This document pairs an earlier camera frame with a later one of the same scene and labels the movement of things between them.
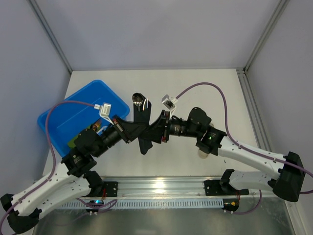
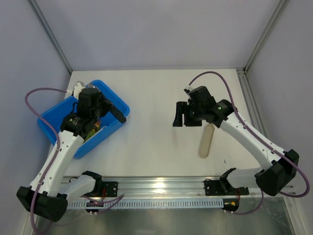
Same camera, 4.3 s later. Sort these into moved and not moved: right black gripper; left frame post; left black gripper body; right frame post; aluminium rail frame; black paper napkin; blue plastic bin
Moved: right black gripper; black paper napkin; left black gripper body
Not moved: right frame post; blue plastic bin; left frame post; aluminium rail frame
